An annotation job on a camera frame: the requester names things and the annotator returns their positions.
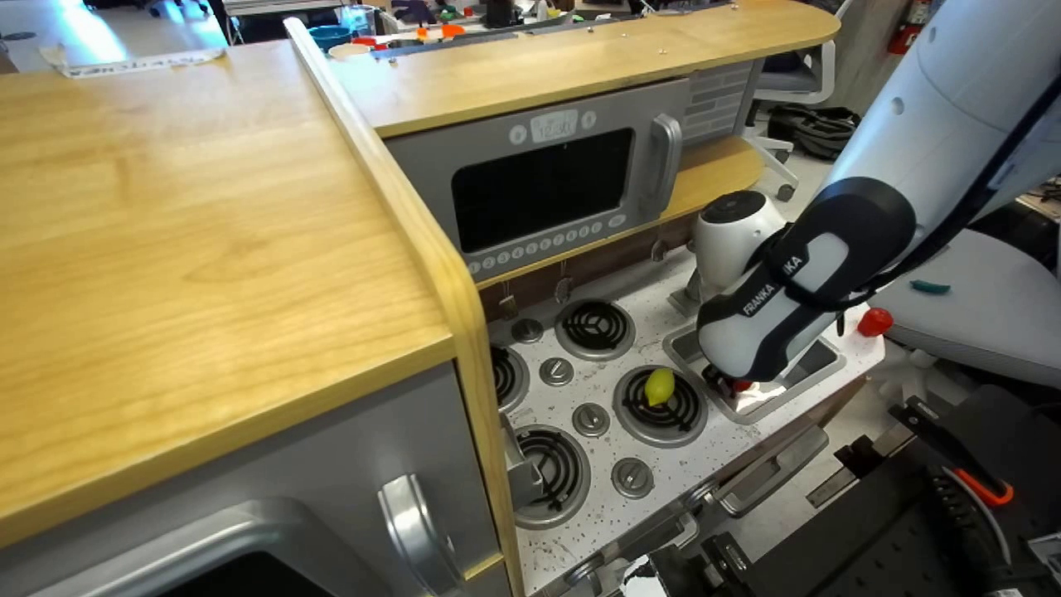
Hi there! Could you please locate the silver toy faucet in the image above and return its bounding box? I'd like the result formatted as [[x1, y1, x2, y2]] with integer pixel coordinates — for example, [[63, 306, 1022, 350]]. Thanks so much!
[[671, 263, 711, 317]]

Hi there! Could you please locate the white measuring tape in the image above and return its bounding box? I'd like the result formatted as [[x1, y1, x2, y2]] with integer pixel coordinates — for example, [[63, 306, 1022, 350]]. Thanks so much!
[[42, 42, 233, 84]]

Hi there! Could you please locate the grey toy microwave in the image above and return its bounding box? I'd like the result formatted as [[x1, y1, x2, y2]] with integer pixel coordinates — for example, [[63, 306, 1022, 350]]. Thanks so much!
[[380, 64, 767, 281]]

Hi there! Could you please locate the wooden toy kitchen cabinet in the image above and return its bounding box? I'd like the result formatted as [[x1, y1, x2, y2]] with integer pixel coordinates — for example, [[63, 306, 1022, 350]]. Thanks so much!
[[0, 0, 841, 597]]

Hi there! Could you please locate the black cable pile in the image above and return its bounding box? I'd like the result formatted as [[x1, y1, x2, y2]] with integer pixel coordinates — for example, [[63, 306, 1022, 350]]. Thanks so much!
[[767, 104, 861, 166]]

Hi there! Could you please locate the grey curved plastic shell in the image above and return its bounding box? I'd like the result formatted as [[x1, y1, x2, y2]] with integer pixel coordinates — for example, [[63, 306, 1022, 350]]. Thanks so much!
[[872, 226, 1061, 391]]

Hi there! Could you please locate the silver oven door handle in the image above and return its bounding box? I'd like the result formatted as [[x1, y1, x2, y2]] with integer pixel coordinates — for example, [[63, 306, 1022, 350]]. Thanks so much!
[[370, 470, 464, 597]]

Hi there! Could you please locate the silver metal bracket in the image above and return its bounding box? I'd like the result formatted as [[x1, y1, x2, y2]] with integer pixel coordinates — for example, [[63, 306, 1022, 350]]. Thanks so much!
[[711, 420, 837, 520]]

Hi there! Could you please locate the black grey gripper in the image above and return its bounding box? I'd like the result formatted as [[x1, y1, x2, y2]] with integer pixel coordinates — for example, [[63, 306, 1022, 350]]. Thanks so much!
[[694, 226, 857, 404]]

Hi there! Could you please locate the red round toy object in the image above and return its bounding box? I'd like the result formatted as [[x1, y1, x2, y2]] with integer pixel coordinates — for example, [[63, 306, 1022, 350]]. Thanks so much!
[[857, 306, 897, 340]]

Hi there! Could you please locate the orange handled black clamp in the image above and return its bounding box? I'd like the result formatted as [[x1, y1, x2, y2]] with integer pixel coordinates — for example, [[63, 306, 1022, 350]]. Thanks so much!
[[891, 393, 1022, 513]]

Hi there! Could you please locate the black coil toy burner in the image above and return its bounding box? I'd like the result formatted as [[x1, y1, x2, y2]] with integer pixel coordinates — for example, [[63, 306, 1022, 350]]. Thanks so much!
[[550, 294, 638, 366], [508, 424, 594, 530], [611, 360, 711, 450], [487, 340, 529, 414]]

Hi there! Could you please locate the silver microwave door handle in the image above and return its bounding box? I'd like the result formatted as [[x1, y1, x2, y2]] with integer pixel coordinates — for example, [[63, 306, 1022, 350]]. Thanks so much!
[[632, 109, 686, 218]]

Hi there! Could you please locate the grey toy sink basin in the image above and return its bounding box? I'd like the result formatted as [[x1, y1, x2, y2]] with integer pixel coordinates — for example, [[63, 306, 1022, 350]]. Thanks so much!
[[662, 326, 846, 428]]

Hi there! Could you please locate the yellow toy lemon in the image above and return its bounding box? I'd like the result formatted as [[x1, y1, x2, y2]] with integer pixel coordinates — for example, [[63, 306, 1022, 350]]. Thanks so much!
[[642, 366, 680, 410]]

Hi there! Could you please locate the red fire extinguisher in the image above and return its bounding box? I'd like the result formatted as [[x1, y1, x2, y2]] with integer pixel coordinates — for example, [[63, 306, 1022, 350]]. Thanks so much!
[[883, 0, 937, 58]]

